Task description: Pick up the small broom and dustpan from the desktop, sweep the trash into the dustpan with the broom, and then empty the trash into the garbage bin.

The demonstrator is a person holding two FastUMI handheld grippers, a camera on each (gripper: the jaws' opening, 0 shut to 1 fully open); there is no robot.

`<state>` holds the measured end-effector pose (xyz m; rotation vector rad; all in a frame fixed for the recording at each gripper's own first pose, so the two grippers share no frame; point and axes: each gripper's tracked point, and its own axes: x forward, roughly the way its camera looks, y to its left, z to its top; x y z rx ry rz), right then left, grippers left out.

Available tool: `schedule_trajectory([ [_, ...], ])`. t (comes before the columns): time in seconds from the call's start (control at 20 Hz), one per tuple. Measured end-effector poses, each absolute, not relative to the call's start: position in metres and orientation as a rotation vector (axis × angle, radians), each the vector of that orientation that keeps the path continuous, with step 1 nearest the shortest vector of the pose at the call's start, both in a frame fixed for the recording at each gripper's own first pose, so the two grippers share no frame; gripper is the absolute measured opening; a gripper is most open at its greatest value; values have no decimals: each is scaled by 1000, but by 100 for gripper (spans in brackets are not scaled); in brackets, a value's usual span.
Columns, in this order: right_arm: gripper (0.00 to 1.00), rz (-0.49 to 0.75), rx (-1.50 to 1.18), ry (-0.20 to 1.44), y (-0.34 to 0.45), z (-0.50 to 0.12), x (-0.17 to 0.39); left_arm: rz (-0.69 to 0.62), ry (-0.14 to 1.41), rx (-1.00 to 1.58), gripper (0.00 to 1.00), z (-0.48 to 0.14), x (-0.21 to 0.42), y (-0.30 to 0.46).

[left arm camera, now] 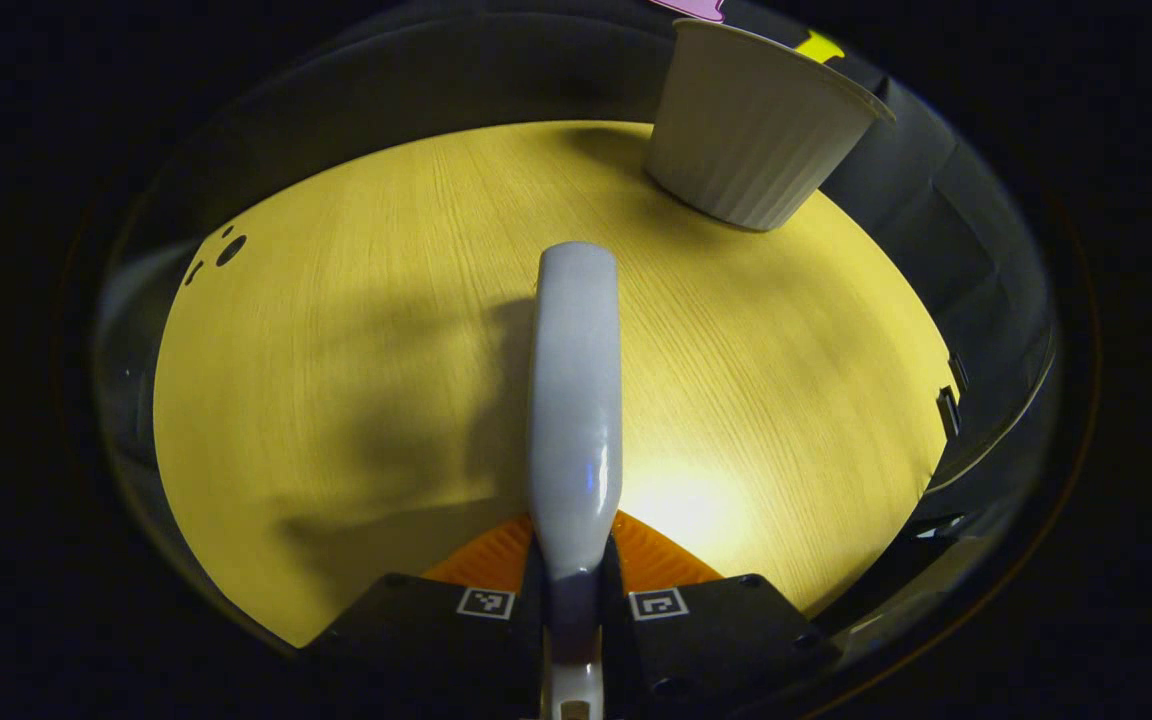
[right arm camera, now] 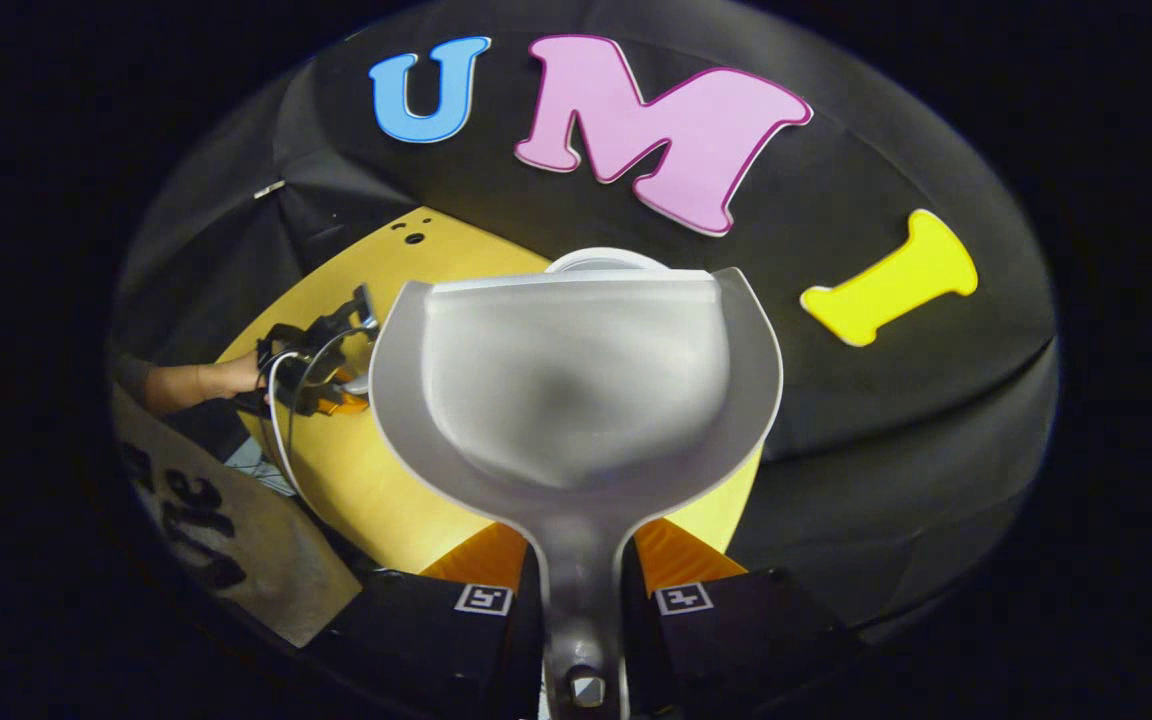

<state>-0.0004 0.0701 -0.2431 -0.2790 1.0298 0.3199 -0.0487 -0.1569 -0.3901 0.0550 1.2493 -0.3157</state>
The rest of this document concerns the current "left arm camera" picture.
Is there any small grey broom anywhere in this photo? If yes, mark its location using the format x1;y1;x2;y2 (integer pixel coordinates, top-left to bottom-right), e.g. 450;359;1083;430
524;241;626;720

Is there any white ribbed garbage bin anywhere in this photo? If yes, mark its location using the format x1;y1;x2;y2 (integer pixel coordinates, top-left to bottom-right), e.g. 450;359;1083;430
643;18;897;234

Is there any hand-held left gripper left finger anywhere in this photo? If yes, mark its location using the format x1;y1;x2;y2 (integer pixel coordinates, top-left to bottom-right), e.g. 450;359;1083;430
299;512;549;720

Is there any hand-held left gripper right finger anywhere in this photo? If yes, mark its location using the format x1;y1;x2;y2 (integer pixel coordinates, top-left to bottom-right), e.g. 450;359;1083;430
600;511;844;720

